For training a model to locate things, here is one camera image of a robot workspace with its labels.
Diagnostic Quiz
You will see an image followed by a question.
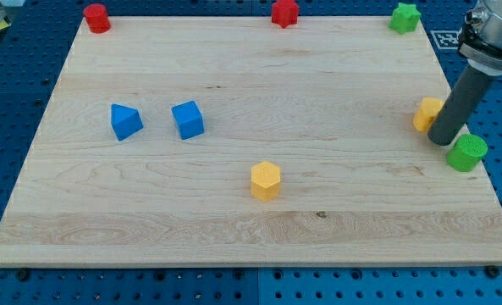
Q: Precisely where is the blue triangular prism block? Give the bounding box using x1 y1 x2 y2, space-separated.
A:
111 103 144 141

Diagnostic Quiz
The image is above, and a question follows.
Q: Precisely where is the white fiducial marker tag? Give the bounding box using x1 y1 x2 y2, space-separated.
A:
431 30 459 50

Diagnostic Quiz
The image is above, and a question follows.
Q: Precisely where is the red star block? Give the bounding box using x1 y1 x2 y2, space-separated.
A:
271 0 300 28

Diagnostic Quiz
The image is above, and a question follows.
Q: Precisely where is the wooden board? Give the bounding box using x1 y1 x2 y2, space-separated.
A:
0 16 502 269

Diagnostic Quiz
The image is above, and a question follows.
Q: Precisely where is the blue cube block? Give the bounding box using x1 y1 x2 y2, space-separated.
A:
171 101 205 140

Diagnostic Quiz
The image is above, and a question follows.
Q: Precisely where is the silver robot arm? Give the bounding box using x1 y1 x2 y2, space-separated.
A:
458 0 502 76

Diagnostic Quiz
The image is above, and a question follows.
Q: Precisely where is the green cylinder block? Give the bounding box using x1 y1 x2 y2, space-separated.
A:
446 134 488 172

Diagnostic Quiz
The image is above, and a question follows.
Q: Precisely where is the yellow hexagon block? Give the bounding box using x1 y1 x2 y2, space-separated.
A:
251 161 281 202

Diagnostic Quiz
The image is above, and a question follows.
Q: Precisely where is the red cylinder block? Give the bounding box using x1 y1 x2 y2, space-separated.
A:
83 3 111 34

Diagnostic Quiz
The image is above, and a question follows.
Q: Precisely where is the green star block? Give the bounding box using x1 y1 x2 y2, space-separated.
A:
389 3 421 35

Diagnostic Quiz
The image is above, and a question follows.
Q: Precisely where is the yellow block behind rod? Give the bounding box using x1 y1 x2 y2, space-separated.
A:
412 97 444 132

